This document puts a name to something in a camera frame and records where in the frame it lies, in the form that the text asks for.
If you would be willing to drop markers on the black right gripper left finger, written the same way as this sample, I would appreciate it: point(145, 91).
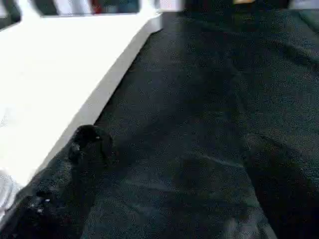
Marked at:
point(50, 199)

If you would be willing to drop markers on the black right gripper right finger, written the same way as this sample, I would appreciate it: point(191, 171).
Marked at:
point(291, 194)

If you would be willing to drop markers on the white plastic table top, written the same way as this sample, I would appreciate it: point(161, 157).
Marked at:
point(50, 74)

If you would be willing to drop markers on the black table mat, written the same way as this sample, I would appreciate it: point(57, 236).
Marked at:
point(199, 99)

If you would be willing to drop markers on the white glass-door cabinet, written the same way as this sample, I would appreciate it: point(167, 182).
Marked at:
point(75, 5)

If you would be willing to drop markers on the small yellow label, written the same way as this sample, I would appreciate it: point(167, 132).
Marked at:
point(244, 1)

